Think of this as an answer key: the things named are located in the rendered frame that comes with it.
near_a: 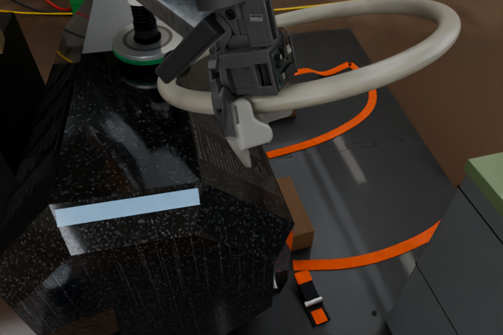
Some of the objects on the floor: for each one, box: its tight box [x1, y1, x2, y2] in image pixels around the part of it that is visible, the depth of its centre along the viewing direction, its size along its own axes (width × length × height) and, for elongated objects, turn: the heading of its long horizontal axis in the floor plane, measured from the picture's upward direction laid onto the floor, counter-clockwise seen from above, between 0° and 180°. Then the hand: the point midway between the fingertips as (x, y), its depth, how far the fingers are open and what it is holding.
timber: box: [276, 176, 314, 252], centre depth 182 cm, size 30×12×12 cm, turn 16°
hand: (251, 146), depth 57 cm, fingers closed on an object, 5 cm apart
